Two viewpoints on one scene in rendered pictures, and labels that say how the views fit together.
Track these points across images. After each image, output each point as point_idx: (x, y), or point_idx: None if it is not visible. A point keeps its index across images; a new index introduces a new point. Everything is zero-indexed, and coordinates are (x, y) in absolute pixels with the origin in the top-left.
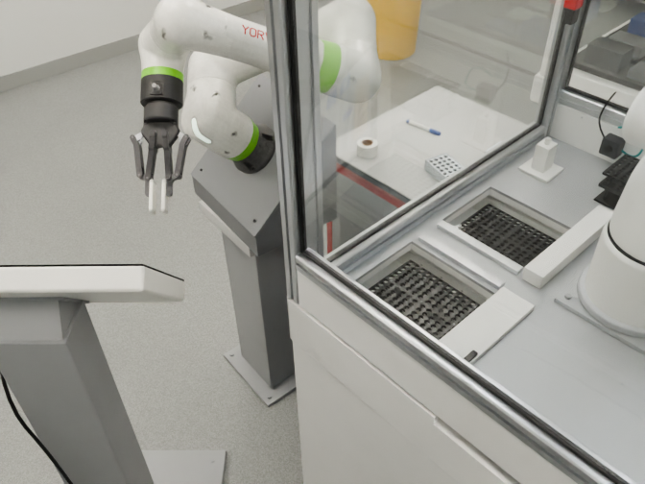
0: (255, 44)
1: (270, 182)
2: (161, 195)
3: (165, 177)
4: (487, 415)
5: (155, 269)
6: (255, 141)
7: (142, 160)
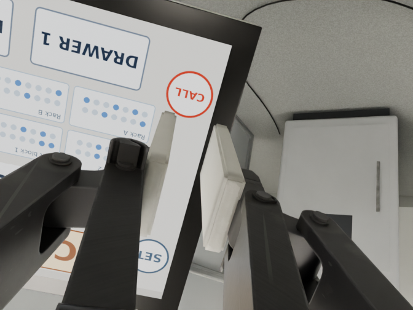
0: None
1: None
2: (201, 203)
3: (224, 256)
4: None
5: (192, 260)
6: None
7: (2, 256)
